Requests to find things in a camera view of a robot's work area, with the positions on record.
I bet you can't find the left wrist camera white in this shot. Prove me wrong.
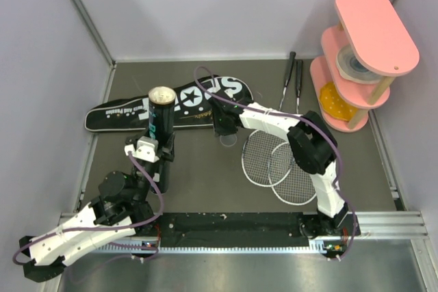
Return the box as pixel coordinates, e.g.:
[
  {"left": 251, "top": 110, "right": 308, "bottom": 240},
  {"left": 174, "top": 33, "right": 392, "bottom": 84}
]
[{"left": 124, "top": 136, "right": 159, "bottom": 163}]

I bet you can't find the clear plastic tube lid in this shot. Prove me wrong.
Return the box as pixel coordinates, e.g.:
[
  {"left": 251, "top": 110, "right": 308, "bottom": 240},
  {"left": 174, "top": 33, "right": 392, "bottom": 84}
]
[{"left": 220, "top": 134, "right": 237, "bottom": 147}]

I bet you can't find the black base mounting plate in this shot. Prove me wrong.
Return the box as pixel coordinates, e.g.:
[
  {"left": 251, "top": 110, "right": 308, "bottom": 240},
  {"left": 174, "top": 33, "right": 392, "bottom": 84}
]
[{"left": 156, "top": 212, "right": 353, "bottom": 248}]

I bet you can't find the black shuttlecock tube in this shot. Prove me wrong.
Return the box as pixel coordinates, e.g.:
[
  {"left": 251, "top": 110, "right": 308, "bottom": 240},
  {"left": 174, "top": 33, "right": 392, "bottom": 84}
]
[{"left": 143, "top": 94, "right": 177, "bottom": 194}]

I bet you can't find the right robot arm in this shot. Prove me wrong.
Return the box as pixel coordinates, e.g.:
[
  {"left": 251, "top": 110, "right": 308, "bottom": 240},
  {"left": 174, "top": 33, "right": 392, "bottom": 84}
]
[{"left": 209, "top": 96, "right": 348, "bottom": 235}]

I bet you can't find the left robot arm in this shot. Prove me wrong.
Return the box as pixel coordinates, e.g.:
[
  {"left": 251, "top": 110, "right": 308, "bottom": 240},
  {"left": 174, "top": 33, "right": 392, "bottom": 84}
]
[{"left": 19, "top": 133, "right": 175, "bottom": 282}]

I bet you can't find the tape roll on shelf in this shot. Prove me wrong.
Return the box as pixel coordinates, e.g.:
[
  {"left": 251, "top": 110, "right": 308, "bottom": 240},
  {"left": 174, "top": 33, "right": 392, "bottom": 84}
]
[{"left": 336, "top": 44, "right": 381, "bottom": 84}]

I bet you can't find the white badminton racket right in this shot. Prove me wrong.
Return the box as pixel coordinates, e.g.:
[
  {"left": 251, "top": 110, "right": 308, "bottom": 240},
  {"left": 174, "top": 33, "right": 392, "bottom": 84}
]
[{"left": 268, "top": 59, "right": 319, "bottom": 206}]

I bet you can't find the white shuttlecock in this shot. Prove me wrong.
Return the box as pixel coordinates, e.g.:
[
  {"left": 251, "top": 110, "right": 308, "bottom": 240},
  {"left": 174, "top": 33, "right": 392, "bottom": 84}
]
[{"left": 149, "top": 86, "right": 176, "bottom": 105}]

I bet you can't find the white badminton racket left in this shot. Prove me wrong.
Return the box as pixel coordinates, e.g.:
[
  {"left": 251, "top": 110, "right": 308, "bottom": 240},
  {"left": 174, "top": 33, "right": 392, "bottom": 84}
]
[{"left": 242, "top": 51, "right": 303, "bottom": 187}]

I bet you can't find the pink three-tier shelf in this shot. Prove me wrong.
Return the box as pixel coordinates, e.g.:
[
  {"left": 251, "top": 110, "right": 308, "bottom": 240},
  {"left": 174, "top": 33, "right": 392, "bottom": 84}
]
[{"left": 310, "top": 0, "right": 420, "bottom": 133}]

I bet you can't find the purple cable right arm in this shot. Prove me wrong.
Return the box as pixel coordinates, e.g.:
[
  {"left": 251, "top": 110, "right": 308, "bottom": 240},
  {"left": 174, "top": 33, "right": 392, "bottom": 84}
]
[{"left": 193, "top": 65, "right": 359, "bottom": 262}]

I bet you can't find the black sport racket bag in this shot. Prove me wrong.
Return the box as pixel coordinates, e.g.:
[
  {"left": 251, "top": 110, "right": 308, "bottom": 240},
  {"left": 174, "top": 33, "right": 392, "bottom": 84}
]
[{"left": 84, "top": 75, "right": 253, "bottom": 133}]

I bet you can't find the white badminton racket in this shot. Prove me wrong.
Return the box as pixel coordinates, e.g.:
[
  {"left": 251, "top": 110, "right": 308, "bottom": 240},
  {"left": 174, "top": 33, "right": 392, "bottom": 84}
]
[
  {"left": 242, "top": 51, "right": 303, "bottom": 187},
  {"left": 268, "top": 59, "right": 319, "bottom": 206}
]

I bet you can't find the aluminium frame rail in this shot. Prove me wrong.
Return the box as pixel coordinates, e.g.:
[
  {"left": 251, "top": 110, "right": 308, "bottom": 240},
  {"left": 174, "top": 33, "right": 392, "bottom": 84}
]
[{"left": 54, "top": 210, "right": 428, "bottom": 255}]

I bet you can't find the yellow dotted plate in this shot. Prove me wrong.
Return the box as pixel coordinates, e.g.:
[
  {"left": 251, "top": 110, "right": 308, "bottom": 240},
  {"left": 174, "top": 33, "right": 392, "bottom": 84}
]
[{"left": 319, "top": 82, "right": 357, "bottom": 122}]

